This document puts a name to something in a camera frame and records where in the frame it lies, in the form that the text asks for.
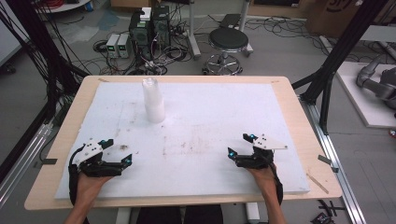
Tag tangle of floor cables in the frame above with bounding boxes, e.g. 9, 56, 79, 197
92, 29, 191, 77

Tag grey metal stand leg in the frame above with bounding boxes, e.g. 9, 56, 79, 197
186, 0, 203, 61
238, 0, 254, 58

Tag person's dark trouser legs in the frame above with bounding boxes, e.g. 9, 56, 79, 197
135, 204, 224, 224

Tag black computer tower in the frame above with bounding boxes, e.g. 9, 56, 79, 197
128, 10, 154, 63
151, 5, 172, 49

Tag white foam board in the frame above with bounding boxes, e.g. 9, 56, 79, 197
55, 81, 311, 200

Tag white plastic bottle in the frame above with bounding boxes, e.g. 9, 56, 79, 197
142, 77, 166, 124

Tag aluminium floor rail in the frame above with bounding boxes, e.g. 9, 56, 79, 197
299, 97, 368, 224
0, 122, 54, 208

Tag person's left hand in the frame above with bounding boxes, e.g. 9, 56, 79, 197
76, 173, 113, 206

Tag black round stool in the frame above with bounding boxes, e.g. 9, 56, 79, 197
203, 27, 250, 77

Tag flat black floor pad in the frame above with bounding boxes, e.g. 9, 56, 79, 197
219, 13, 243, 30

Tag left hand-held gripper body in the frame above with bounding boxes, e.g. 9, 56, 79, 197
76, 139, 124, 178

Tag white platform board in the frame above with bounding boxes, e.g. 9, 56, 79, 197
335, 60, 396, 129

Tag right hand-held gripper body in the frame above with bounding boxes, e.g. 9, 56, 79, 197
234, 133, 289, 171

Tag black frame post with cables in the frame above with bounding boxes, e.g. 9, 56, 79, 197
0, 0, 90, 105

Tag small white box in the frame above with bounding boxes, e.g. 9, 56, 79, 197
139, 7, 153, 22

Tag person's right hand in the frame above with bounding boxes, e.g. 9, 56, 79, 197
247, 164, 278, 200

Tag black metal frame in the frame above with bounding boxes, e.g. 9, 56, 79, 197
291, 0, 390, 135

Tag brown cardboard box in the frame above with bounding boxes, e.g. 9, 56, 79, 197
305, 0, 389, 39

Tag white table leg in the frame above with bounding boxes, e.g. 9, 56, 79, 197
115, 206, 133, 224
245, 203, 262, 224

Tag grey bench power supply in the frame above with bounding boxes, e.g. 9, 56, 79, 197
106, 33, 120, 59
117, 33, 132, 59

